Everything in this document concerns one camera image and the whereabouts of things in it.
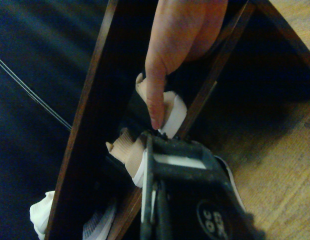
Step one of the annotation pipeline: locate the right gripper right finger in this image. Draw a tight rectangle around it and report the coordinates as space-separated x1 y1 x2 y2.
151 136 247 213

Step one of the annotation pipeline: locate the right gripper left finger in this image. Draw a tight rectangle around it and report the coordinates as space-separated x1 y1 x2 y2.
139 133 155 240

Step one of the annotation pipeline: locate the beige shoe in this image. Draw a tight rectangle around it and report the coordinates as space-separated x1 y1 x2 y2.
104 127 150 188
134 72 188 138

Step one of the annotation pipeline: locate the person's hand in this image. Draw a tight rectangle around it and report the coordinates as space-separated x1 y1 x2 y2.
144 0 230 131

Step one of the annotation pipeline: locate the black shoe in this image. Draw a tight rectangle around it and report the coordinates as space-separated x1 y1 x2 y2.
212 154 247 213

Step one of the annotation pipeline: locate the lilac shoe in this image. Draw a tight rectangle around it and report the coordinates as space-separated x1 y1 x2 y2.
82 199 118 238

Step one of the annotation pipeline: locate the white shoe with red mark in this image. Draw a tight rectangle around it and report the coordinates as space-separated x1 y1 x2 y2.
29 191 56 240

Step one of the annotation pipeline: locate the brown shoe rack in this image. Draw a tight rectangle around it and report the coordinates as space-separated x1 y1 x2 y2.
43 0 310 240

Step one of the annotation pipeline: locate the curtain stand pole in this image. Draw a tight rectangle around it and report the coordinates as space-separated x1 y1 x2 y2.
0 53 73 131

